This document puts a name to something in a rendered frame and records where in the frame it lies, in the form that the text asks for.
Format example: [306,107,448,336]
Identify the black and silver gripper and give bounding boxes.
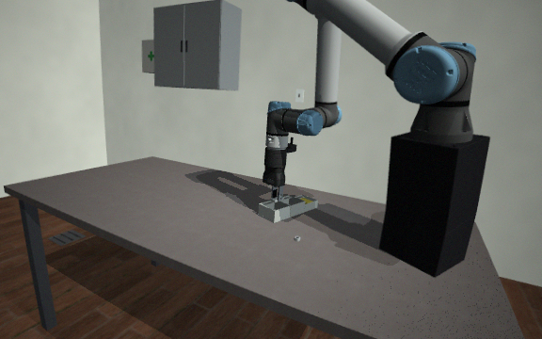
[263,135,296,202]

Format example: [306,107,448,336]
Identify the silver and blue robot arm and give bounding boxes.
[266,0,476,143]

